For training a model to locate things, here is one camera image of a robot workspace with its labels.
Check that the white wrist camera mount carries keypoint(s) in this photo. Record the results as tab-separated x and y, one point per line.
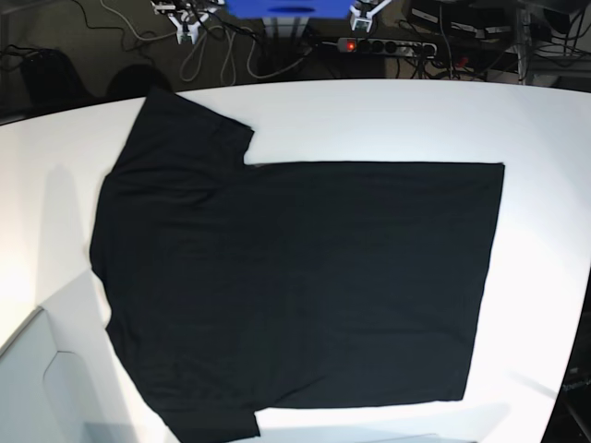
185	16
363	14

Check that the white wrist camera left mount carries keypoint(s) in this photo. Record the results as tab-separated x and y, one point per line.
363	14

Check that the blue plastic box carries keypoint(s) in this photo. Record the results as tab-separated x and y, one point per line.
289	8

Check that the white wrist camera right mount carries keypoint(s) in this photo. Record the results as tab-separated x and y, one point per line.
185	16

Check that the black T-shirt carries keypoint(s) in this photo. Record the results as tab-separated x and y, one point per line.
235	288

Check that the black power strip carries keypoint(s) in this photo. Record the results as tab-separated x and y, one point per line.
395	48

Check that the black office chair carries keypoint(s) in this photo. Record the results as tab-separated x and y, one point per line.
50	79

